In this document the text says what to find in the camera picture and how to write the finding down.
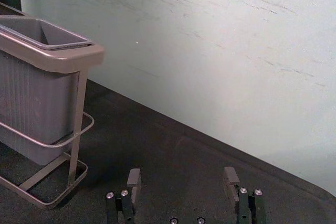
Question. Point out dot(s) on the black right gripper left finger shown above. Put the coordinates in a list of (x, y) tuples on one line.
[(128, 200)]

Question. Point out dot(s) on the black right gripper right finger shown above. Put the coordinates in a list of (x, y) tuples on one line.
[(242, 203)]

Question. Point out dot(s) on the black table cloth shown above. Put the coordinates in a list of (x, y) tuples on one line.
[(162, 142)]

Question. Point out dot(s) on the black rack with steel bars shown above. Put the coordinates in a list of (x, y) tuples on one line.
[(78, 119)]

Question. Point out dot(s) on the grey ribbed plastic bin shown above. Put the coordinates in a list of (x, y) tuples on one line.
[(31, 103)]

